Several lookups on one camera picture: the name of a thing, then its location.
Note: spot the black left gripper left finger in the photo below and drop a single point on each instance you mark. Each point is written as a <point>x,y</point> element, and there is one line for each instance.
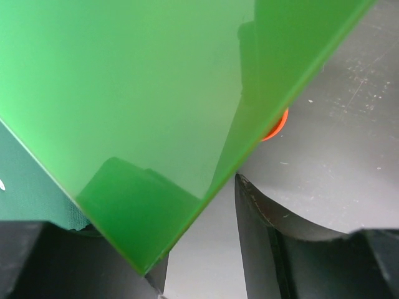
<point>42,260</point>

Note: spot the light green plastic folder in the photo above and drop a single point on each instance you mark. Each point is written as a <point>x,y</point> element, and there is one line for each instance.
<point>141,110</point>

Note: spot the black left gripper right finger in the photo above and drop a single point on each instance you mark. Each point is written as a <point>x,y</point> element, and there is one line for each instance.
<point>286,256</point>

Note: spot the orange plastic spoon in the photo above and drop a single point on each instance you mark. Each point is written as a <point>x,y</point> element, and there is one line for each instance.
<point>278,126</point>

